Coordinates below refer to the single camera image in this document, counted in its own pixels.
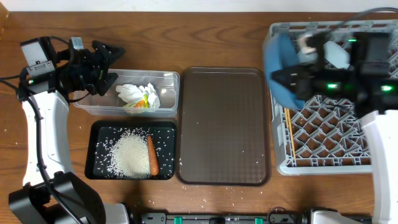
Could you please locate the clear plastic waste bin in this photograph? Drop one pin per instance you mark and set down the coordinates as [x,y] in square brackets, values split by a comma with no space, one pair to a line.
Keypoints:
[166,85]

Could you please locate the orange carrot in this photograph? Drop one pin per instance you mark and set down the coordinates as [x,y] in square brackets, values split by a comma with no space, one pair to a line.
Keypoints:
[154,167]

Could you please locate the pile of white rice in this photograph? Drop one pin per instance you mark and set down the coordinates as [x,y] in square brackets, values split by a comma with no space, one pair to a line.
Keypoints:
[130,155]

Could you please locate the light blue rice bowl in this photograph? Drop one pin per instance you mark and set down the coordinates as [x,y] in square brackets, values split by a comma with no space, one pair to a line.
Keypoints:
[336,55]

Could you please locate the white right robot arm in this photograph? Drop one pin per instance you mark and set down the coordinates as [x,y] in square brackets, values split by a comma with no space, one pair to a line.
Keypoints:
[365,82]

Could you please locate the white tissue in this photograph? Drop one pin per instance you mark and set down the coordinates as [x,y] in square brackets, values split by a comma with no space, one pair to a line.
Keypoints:
[130,93]

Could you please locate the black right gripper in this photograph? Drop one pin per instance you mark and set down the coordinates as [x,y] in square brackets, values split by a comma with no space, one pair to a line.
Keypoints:
[309,74]

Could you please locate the green food wrapper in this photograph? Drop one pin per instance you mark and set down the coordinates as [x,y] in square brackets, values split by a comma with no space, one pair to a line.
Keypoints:
[146,97]

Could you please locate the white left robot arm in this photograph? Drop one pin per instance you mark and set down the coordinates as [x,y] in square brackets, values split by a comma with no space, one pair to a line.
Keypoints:
[51,192]

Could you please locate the grey plastic dishwasher rack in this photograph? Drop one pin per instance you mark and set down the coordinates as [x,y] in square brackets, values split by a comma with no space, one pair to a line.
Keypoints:
[327,135]

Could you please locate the brown serving tray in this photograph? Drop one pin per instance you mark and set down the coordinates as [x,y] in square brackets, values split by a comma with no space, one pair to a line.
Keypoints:
[224,127]

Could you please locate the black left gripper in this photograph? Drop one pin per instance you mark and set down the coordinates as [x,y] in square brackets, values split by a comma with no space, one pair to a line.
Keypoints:
[97,71]

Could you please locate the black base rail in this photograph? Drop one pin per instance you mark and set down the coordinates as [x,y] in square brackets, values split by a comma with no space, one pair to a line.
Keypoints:
[272,218]

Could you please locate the dark blue plate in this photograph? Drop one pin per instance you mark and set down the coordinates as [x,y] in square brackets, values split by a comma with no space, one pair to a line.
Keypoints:
[278,56]

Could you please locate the black plastic tray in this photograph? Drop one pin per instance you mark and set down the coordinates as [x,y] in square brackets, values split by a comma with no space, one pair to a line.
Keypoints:
[99,155]

